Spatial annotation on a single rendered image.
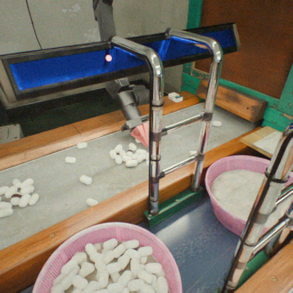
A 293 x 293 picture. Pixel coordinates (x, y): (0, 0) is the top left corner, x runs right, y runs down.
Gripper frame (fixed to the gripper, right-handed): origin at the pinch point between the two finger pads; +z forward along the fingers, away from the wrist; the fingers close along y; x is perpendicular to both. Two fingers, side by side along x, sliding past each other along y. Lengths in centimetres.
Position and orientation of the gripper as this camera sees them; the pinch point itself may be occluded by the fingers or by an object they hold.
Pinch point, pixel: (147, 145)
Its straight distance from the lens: 80.6
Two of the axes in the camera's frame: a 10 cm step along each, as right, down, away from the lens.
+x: -3.8, 3.0, 8.8
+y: 8.2, -3.4, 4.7
